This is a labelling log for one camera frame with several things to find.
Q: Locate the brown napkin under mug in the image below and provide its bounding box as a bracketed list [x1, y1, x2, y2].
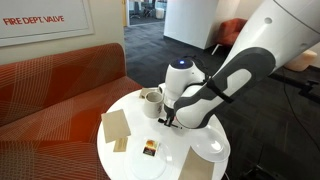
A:
[139, 88, 160, 99]

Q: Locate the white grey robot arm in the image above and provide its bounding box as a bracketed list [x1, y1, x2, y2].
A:
[161, 0, 320, 129]

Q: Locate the fire dept valve sign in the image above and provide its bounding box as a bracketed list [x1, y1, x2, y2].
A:
[0, 0, 94, 47]

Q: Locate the distant orange armchair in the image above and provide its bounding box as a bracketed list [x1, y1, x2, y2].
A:
[217, 18, 247, 46]

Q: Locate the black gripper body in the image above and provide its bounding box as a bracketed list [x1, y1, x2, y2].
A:
[164, 106, 175, 120]

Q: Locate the white cartoon print mug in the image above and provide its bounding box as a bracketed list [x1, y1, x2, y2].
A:
[143, 91, 163, 118]

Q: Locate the brown napkin beside large plate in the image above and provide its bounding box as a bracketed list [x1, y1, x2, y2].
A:
[178, 148, 214, 180]

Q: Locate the round white table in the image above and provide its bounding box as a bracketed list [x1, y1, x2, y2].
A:
[96, 87, 231, 180]

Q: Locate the small white plate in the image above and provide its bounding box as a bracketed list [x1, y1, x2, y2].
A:
[127, 142, 173, 180]

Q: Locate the brown napkin near small plate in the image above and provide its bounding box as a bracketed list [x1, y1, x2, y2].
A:
[101, 109, 131, 143]

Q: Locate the orange patterned sofa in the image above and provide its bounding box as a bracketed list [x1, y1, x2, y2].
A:
[0, 43, 141, 180]

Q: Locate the black and white marker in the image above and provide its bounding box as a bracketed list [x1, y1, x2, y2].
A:
[158, 118, 182, 129]

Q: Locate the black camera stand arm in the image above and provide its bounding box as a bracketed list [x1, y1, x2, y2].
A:
[270, 73, 320, 104]

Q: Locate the large white plate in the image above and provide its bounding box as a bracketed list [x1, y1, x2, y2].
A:
[189, 128, 231, 162]

